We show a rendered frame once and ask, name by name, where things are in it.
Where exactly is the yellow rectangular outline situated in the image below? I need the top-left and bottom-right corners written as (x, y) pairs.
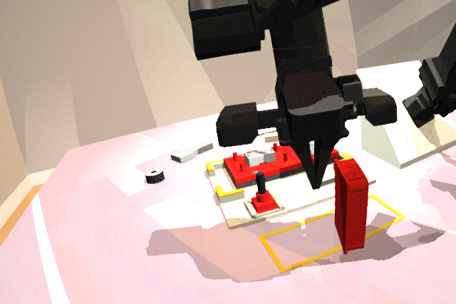
top-left (259, 194), bottom-right (405, 273)

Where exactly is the beige rectangular block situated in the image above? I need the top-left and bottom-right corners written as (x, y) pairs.
top-left (264, 132), bottom-right (279, 142)

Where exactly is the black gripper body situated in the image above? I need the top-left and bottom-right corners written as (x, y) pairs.
top-left (216, 43), bottom-right (398, 147)

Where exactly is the small black tyre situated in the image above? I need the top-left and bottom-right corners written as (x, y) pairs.
top-left (145, 168), bottom-right (165, 184)

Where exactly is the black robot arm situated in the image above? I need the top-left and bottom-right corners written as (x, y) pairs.
top-left (188, 0), bottom-right (456, 145)

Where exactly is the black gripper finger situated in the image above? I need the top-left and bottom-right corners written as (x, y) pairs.
top-left (313, 128), bottom-right (350, 189)
top-left (277, 131), bottom-right (316, 190)

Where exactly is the red rectangular shell with corner holes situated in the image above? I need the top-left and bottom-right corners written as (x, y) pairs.
top-left (334, 158), bottom-right (369, 255)

